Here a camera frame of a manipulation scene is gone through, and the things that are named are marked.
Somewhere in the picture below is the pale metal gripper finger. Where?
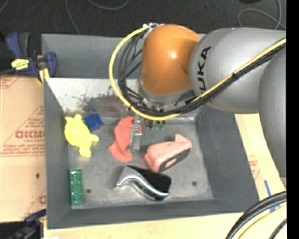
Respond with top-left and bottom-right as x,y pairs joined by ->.
134,133 -> 142,152
127,132 -> 135,152

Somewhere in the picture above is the red cloth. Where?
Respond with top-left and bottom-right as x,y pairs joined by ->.
108,115 -> 143,163

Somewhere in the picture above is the blue sponge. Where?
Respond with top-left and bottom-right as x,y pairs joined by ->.
84,113 -> 104,131

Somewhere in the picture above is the grey metal bin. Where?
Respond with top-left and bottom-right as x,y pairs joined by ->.
41,33 -> 261,229

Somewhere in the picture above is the yellow toy turtle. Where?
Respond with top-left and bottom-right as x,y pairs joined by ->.
64,114 -> 100,158

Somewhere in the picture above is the dark green flat block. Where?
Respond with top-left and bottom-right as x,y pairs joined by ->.
69,168 -> 85,205

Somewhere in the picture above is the brown cardboard board red print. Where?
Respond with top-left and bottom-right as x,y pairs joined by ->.
0,74 -> 47,224

